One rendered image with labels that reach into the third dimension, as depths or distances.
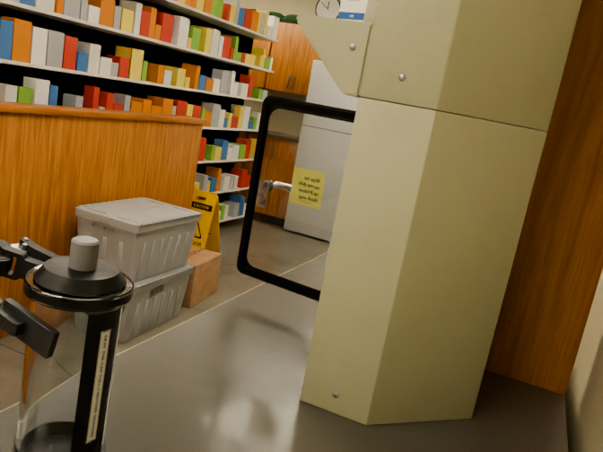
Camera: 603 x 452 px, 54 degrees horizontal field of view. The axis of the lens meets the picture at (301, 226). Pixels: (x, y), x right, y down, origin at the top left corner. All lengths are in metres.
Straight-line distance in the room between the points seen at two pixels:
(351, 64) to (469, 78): 0.16
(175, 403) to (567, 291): 0.73
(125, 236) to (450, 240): 2.35
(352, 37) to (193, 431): 0.58
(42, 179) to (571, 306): 2.55
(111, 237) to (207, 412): 2.29
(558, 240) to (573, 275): 0.07
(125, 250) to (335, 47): 2.35
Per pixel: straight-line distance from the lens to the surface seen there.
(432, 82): 0.82
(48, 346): 0.64
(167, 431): 0.84
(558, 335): 1.23
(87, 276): 0.63
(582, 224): 1.18
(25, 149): 3.05
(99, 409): 0.69
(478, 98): 0.86
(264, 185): 1.26
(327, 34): 0.87
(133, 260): 3.09
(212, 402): 0.91
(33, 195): 3.14
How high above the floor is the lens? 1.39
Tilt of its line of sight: 12 degrees down
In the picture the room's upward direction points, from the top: 10 degrees clockwise
